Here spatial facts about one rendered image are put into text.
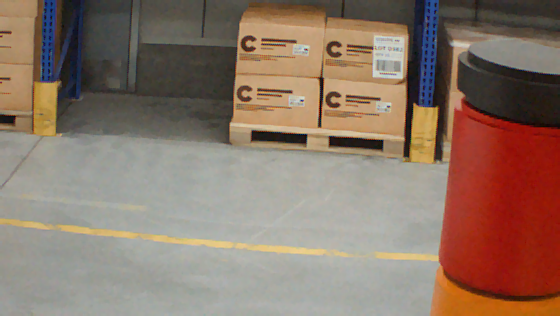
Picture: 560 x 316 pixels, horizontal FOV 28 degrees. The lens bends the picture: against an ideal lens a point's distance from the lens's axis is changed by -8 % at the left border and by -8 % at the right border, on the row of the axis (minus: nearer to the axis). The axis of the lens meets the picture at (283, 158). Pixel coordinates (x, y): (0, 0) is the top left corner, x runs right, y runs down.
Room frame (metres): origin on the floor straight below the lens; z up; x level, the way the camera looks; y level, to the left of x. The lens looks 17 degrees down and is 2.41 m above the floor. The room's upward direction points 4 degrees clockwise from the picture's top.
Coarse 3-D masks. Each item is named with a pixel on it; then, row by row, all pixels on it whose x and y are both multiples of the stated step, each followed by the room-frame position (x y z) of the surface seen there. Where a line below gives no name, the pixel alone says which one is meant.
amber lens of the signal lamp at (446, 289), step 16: (448, 288) 0.33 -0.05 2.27; (464, 288) 0.32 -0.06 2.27; (432, 304) 0.34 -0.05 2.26; (448, 304) 0.32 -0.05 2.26; (464, 304) 0.32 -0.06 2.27; (480, 304) 0.32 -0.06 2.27; (496, 304) 0.32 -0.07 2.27; (512, 304) 0.31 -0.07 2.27; (528, 304) 0.31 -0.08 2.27; (544, 304) 0.32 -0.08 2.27
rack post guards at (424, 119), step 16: (48, 96) 7.90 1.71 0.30; (48, 112) 7.90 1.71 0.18; (416, 112) 7.83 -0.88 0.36; (432, 112) 7.82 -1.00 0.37; (48, 128) 7.90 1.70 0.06; (416, 128) 7.82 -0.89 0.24; (432, 128) 7.82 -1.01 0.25; (416, 144) 7.82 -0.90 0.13; (432, 144) 7.82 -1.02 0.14; (416, 160) 7.82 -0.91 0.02; (432, 160) 7.84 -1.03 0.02
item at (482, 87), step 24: (480, 48) 0.34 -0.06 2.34; (504, 48) 0.35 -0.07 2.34; (528, 48) 0.35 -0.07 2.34; (552, 48) 0.35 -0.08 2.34; (480, 72) 0.32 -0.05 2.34; (504, 72) 0.32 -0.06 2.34; (528, 72) 0.32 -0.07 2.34; (552, 72) 0.32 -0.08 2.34; (480, 96) 0.32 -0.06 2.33; (504, 96) 0.32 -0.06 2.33; (528, 96) 0.31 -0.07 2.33; (552, 96) 0.31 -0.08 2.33; (528, 120) 0.32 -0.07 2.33; (552, 120) 0.32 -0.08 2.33
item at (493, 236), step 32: (480, 128) 0.32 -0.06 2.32; (512, 128) 0.32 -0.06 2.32; (544, 128) 0.31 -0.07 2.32; (480, 160) 0.32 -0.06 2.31; (512, 160) 0.31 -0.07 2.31; (544, 160) 0.31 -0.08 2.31; (448, 192) 0.33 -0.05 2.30; (480, 192) 0.32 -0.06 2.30; (512, 192) 0.31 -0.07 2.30; (544, 192) 0.31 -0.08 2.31; (448, 224) 0.33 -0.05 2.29; (480, 224) 0.32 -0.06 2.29; (512, 224) 0.31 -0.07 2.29; (544, 224) 0.31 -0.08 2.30; (448, 256) 0.33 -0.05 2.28; (480, 256) 0.32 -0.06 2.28; (512, 256) 0.31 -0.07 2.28; (544, 256) 0.31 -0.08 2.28; (480, 288) 0.32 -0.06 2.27; (512, 288) 0.31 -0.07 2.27; (544, 288) 0.31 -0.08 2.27
